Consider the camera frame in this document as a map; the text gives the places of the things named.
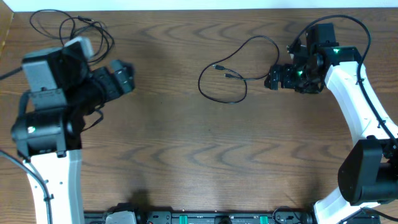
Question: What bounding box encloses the black usb cable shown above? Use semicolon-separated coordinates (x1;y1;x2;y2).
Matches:
29;9;115;67
197;35;280;105

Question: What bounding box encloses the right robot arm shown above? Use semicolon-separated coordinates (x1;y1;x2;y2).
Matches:
264;18;397;223

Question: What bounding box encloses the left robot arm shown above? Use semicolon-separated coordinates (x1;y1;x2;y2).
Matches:
11;45;135;223

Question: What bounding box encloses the wooden board at edge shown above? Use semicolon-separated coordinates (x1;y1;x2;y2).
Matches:
0;0;14;53

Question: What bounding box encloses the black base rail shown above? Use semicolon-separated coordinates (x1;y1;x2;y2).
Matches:
84;203;317;224

